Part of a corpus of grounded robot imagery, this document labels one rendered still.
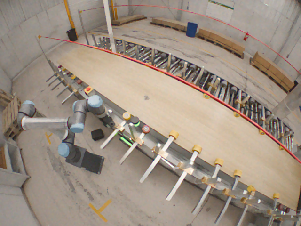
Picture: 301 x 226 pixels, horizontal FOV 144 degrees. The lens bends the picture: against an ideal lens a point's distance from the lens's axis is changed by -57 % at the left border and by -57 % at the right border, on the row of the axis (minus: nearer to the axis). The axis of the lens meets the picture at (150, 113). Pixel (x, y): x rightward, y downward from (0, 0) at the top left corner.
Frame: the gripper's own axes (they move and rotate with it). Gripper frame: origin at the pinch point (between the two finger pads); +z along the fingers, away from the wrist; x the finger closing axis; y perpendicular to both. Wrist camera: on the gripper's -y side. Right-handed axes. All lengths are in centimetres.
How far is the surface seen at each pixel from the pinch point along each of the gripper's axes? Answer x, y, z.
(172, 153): -23, -59, 37
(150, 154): -6.4, -40.1, 28.5
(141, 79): -73, 23, 8
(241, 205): -7, -165, 28
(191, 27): -557, 118, 45
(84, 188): 98, 17, 99
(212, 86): -114, -62, 2
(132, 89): -52, 20, 8
